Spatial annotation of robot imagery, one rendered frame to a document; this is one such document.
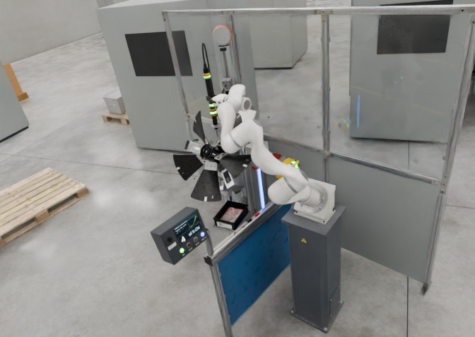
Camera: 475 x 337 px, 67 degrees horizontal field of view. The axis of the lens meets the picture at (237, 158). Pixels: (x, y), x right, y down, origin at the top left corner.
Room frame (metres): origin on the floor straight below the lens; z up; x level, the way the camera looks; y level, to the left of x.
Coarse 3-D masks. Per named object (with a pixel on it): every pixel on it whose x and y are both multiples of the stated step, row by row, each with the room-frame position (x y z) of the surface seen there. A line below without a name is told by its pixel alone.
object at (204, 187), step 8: (200, 176) 2.23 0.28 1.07; (208, 176) 2.23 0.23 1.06; (216, 176) 2.24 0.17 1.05; (200, 184) 2.19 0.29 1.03; (208, 184) 2.19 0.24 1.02; (216, 184) 2.19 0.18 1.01; (192, 192) 2.17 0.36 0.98; (200, 192) 2.16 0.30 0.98; (208, 192) 2.15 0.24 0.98; (216, 192) 2.15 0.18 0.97; (200, 200) 2.13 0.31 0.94; (208, 200) 2.12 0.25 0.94; (216, 200) 2.11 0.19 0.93
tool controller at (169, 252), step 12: (180, 216) 1.57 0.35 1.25; (192, 216) 1.56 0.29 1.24; (156, 228) 1.51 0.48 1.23; (168, 228) 1.47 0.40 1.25; (180, 228) 1.49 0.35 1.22; (192, 228) 1.53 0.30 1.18; (204, 228) 1.57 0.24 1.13; (156, 240) 1.46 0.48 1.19; (168, 240) 1.42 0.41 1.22; (192, 240) 1.50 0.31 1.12; (204, 240) 1.54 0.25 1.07; (168, 252) 1.40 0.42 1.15
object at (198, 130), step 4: (200, 112) 2.57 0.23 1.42; (196, 116) 2.62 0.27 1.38; (200, 116) 2.55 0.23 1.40; (196, 120) 2.61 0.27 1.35; (200, 120) 2.53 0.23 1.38; (196, 124) 2.60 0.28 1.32; (200, 124) 2.52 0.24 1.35; (196, 128) 2.61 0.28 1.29; (200, 128) 2.52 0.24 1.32; (196, 132) 2.62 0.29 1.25; (200, 132) 2.52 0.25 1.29; (200, 136) 2.55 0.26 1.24; (204, 136) 2.43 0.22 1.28; (204, 140) 2.45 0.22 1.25
